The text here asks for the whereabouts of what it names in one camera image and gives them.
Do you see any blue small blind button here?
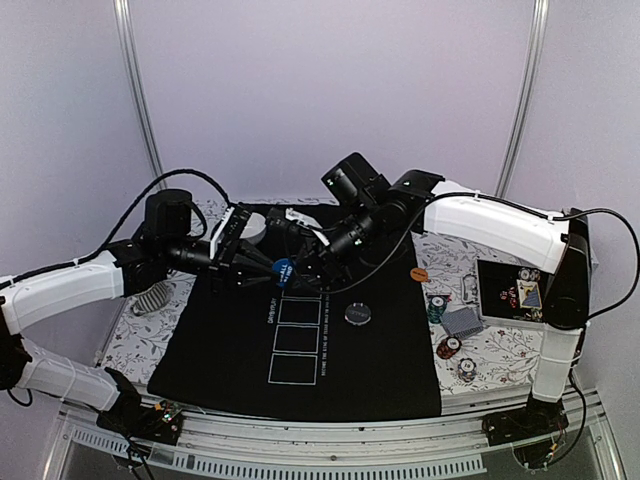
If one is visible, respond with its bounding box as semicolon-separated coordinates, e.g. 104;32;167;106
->
272;258;294;288

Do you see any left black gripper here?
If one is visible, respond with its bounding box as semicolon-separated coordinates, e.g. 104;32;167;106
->
163;236;284;299

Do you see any orange poker chip stack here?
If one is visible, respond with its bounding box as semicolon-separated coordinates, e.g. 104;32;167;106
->
436;336;461;360

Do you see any black dealer button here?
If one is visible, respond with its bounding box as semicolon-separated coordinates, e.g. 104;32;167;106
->
344;302;372;326

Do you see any striped metal cup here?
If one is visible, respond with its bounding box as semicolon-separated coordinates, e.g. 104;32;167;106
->
131;282;170;316

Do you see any right aluminium frame post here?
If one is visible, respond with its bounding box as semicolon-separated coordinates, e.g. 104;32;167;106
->
495;0;550;198

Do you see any aluminium poker case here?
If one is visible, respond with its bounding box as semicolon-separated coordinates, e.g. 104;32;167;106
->
475;208;599;331

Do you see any white poker chip stack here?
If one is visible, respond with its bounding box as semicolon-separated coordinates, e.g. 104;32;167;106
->
457;358;477;383

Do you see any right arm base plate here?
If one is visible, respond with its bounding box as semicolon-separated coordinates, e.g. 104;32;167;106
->
481;395;569;446

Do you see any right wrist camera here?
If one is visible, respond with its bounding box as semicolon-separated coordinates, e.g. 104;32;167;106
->
285;207;322;231

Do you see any aluminium frame post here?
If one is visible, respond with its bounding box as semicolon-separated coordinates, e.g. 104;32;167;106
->
495;0;550;198
113;0;165;177

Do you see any white ceramic bowl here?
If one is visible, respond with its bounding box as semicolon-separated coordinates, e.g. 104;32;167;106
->
241;212;267;245

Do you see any front aluminium rail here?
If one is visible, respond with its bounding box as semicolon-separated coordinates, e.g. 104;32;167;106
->
43;387;631;479

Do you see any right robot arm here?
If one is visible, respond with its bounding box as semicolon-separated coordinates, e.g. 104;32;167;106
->
266;152;596;436

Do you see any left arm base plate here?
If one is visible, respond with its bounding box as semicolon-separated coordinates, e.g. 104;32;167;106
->
96;401;184;446

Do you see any black poker felt mat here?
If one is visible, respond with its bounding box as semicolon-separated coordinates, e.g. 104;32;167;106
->
147;234;441;422

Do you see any blue playing card deck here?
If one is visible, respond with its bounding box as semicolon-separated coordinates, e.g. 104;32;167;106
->
441;307;484;340

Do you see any orange big blind button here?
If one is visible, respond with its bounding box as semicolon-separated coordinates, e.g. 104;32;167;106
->
410;267;429;283

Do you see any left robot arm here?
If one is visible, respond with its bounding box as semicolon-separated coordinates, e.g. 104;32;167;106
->
1;189;274;434

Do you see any left aluminium frame post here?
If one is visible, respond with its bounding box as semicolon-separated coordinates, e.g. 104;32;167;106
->
113;0;165;177

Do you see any teal poker chip stack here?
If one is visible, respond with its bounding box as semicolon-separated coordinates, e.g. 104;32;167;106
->
427;295;448;324

